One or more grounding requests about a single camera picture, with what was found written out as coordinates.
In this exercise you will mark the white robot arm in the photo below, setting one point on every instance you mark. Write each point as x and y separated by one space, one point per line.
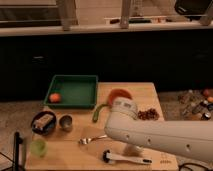
191 139

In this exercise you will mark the green plastic tray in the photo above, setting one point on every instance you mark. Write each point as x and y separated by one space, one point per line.
76 91

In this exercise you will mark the orange fruit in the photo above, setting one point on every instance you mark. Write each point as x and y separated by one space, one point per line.
55 98

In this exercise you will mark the pile of red grapes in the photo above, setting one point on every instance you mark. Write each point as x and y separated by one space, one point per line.
150 114

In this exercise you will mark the small metal cup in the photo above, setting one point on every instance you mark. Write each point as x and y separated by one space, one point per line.
65 123

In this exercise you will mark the grey cone funnel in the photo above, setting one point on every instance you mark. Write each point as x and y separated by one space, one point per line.
132 150

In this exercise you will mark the white black dish brush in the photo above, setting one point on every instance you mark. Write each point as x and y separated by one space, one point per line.
108 156

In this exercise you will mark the beige sponge block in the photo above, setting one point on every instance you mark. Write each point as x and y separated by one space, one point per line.
43 121

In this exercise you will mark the dark bowl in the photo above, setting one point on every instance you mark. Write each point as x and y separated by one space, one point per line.
49 128

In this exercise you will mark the light green plastic cup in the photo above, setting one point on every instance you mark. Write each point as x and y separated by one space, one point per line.
38 147

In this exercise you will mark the black stand with cable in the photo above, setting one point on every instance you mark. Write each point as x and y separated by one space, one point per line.
15 160

